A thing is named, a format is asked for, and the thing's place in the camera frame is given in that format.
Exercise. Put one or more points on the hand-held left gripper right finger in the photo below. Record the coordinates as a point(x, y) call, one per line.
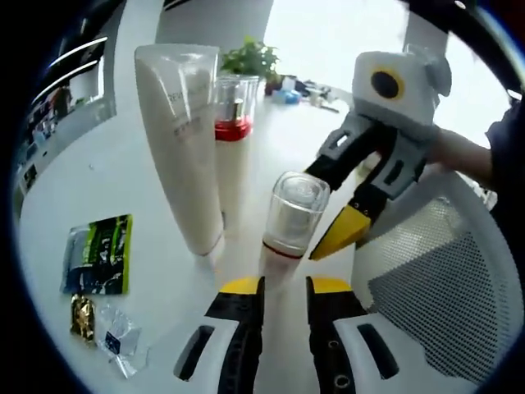
point(332, 320)

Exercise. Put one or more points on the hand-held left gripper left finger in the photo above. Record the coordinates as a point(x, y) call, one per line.
point(238, 328)

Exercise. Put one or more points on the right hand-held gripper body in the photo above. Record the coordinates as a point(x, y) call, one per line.
point(414, 106)

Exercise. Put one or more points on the small white skincare bottle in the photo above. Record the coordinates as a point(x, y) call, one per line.
point(291, 230)

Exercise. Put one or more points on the clear skincare sachet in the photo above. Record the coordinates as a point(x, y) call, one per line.
point(119, 336)

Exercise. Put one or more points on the green black skincare sachet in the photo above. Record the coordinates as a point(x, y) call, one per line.
point(102, 254)

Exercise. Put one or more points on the gold skincare sachet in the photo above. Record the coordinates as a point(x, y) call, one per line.
point(83, 318)

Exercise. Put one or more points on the large white skincare tube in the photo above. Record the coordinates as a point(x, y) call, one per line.
point(180, 143)

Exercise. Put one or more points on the person's right hand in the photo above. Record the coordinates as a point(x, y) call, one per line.
point(459, 156)

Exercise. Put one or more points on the blue tissue pack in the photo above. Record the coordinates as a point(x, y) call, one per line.
point(287, 97)

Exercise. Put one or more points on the small plant red pot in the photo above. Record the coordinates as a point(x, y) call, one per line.
point(272, 86)

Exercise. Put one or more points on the green plant white pot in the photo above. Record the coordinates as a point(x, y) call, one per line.
point(246, 59)

